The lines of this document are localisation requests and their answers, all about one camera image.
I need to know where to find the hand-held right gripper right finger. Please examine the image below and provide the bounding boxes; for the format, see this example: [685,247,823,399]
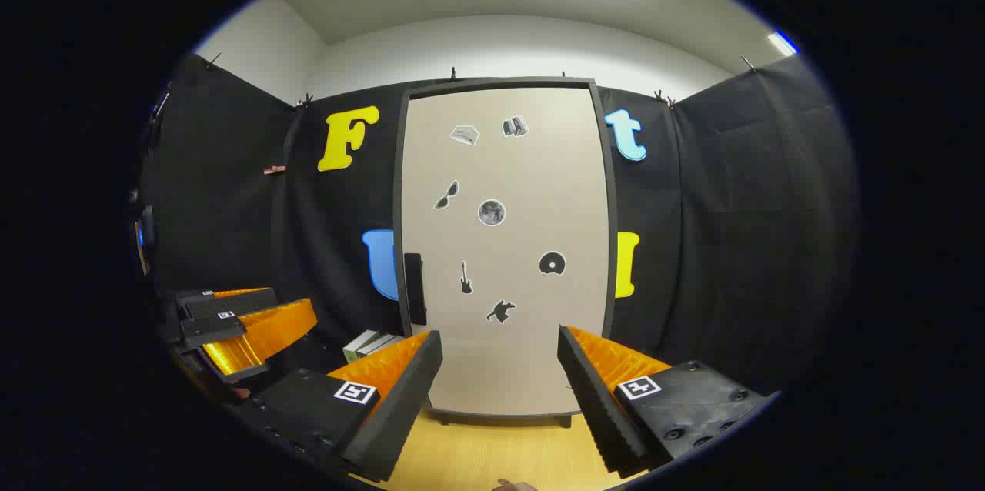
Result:
[557,325,782,478]

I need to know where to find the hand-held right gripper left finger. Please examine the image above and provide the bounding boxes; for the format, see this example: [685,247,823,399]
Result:
[231,331,444,483]

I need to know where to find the beige cabinet door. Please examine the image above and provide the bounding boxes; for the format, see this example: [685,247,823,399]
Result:
[400,86,614,418]

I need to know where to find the black door handle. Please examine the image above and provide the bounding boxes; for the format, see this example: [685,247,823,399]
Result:
[404,252,429,326]

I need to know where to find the grey cabinet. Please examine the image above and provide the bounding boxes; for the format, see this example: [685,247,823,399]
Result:
[392,77,621,429]

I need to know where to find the black backdrop cloth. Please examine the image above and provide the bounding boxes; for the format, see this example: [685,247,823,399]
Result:
[135,52,859,399]

